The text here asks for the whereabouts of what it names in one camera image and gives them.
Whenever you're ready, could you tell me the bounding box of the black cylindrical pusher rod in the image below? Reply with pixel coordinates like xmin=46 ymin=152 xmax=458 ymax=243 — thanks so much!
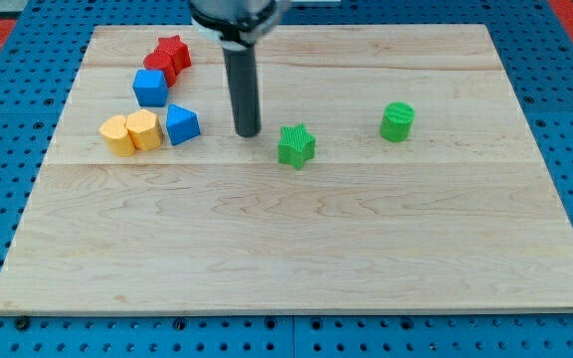
xmin=223 ymin=47 xmax=262 ymax=137

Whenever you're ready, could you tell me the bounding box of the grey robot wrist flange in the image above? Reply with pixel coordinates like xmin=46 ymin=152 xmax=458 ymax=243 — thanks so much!
xmin=188 ymin=0 xmax=290 ymax=51

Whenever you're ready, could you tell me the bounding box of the yellow hexagon block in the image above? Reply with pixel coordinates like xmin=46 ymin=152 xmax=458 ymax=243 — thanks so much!
xmin=125 ymin=109 xmax=162 ymax=151

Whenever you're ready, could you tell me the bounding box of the yellow heart block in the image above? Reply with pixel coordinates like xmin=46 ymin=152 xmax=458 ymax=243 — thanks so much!
xmin=98 ymin=115 xmax=135 ymax=157

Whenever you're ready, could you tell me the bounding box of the red star block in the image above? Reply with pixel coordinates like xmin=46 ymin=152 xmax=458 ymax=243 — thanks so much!
xmin=155 ymin=35 xmax=192 ymax=75

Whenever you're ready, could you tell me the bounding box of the blue triangle block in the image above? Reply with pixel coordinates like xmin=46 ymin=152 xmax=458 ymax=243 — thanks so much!
xmin=166 ymin=104 xmax=201 ymax=145

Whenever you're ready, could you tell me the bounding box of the red cylinder block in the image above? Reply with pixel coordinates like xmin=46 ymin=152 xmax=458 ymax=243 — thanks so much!
xmin=143 ymin=52 xmax=176 ymax=88

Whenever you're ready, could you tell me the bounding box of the blue cube block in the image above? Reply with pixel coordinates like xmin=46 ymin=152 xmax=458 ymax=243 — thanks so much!
xmin=132 ymin=69 xmax=169 ymax=107

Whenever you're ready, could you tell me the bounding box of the green star block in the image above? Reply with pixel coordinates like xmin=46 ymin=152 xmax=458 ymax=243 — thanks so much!
xmin=278 ymin=123 xmax=316 ymax=170

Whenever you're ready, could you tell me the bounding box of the green cylinder block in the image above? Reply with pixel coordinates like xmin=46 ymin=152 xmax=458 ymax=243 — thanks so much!
xmin=380 ymin=101 xmax=415 ymax=142

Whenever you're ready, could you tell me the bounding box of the light wooden board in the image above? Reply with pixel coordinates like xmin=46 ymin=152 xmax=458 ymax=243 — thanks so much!
xmin=0 ymin=25 xmax=573 ymax=316

